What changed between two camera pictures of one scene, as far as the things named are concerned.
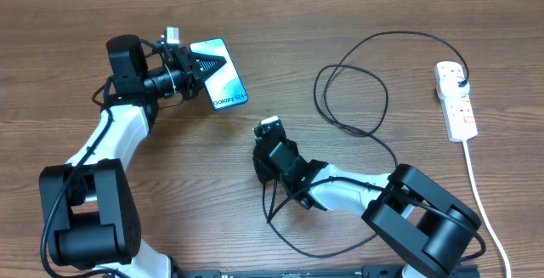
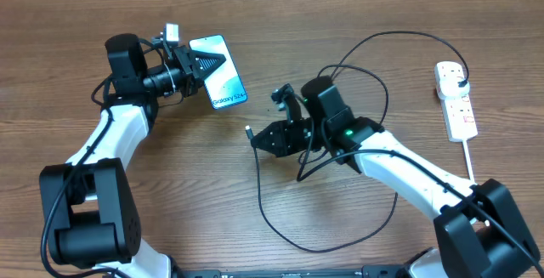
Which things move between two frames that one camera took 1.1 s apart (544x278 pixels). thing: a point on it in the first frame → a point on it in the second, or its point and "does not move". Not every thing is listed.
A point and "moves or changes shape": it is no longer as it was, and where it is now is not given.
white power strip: x=458 y=114 does not move
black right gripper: x=267 y=174 → x=285 y=146
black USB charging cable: x=365 y=131 moves or changes shape
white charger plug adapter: x=448 y=87 does not move
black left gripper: x=194 y=76 does not move
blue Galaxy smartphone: x=225 y=87 does not move
